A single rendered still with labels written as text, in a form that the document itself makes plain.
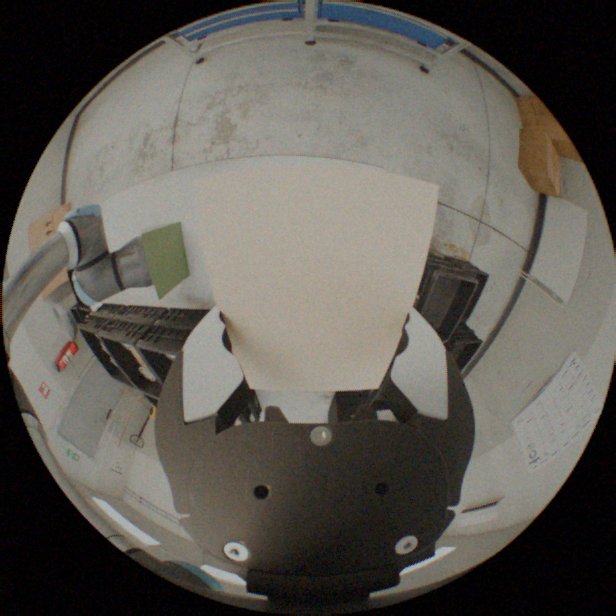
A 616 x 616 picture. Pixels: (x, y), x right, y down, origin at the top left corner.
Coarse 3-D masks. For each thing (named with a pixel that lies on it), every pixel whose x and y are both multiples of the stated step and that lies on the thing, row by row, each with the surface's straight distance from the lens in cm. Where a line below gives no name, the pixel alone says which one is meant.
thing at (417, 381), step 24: (408, 312) 12; (408, 336) 10; (432, 336) 11; (408, 360) 9; (432, 360) 9; (384, 384) 8; (408, 384) 8; (432, 384) 8; (408, 408) 8; (432, 408) 8
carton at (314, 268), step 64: (256, 192) 9; (320, 192) 8; (384, 192) 9; (256, 256) 9; (320, 256) 9; (384, 256) 10; (256, 320) 11; (320, 320) 11; (384, 320) 12; (256, 384) 17; (320, 384) 16
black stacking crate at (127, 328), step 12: (120, 324) 89; (132, 324) 84; (144, 324) 78; (132, 336) 76; (144, 336) 74; (120, 348) 102; (120, 360) 102; (132, 360) 107; (132, 372) 108; (144, 384) 115; (156, 384) 110
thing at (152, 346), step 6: (138, 342) 69; (144, 342) 67; (150, 342) 65; (138, 348) 70; (144, 348) 66; (150, 348) 64; (156, 348) 61; (162, 348) 60; (168, 348) 59; (174, 348) 58; (180, 348) 56; (168, 354) 59; (174, 354) 57; (150, 366) 75; (156, 372) 77; (240, 414) 81
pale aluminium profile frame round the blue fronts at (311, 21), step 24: (312, 0) 148; (336, 0) 145; (264, 24) 164; (312, 24) 162; (336, 24) 161; (360, 24) 163; (432, 24) 152; (216, 48) 187; (384, 48) 176; (456, 48) 167
